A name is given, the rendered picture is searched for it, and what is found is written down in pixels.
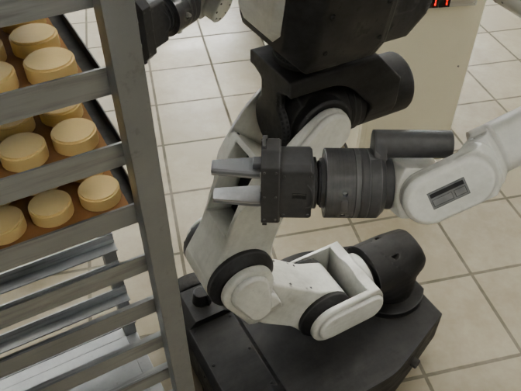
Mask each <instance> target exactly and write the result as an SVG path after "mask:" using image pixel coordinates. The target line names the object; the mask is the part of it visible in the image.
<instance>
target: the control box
mask: <svg viewBox="0 0 521 391"><path fill-rule="evenodd" d="M442 4H443V0H437V1H436V6H435V7H431V6H430V9H433V8H445V7H456V6H468V5H476V4H477V0H448V2H447V5H446V6H442Z"/></svg>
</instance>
